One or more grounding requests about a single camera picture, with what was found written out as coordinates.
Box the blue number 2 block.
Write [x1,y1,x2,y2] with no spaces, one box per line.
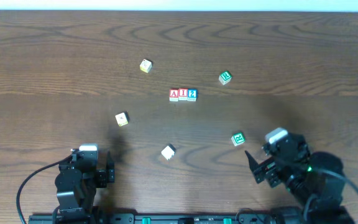
[187,89,198,101]

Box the red letter A block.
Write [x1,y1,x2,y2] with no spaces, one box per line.
[169,89,179,101]

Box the red letter I block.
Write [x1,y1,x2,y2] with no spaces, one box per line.
[178,88,188,101]

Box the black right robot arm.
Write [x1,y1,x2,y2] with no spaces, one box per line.
[245,133,354,223]

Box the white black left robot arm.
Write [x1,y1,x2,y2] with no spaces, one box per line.
[52,149,115,223]

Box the green R block near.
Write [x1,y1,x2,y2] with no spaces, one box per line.
[231,132,246,146]

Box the green r block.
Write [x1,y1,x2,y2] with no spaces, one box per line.
[231,132,246,146]
[219,71,232,85]

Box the yellow picture block near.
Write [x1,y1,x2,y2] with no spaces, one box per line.
[115,112,129,126]

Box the yellow picture block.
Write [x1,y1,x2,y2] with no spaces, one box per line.
[139,59,152,73]
[115,112,129,126]

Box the plain white wooden block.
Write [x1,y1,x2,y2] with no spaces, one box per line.
[161,144,176,161]

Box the green R block far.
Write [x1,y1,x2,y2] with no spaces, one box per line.
[219,71,232,85]

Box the yellow picture block far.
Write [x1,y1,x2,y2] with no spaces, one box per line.
[139,59,152,73]

